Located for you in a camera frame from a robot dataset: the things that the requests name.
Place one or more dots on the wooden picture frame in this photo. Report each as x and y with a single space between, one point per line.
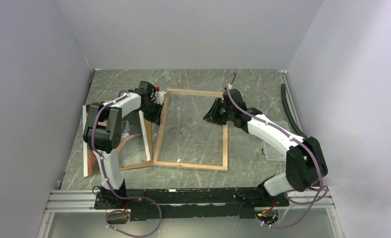
192 128

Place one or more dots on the glossy photo print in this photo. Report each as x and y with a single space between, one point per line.
129 141

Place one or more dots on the brown backing board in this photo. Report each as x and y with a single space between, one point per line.
147 144

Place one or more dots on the clear plastic parts box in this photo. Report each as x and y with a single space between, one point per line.
277 142

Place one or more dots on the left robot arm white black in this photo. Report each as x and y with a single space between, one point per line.
102 131

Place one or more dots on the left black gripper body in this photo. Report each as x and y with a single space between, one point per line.
152 111

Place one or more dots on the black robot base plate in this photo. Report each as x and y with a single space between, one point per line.
243 202

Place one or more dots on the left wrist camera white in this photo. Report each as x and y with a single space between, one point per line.
160 96

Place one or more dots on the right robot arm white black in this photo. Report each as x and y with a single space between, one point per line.
305 164

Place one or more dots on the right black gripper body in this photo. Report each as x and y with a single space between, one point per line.
227 113

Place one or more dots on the aluminium rail frame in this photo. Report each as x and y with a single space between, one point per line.
271 218

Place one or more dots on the clear acrylic sheet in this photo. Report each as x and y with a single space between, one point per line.
192 128

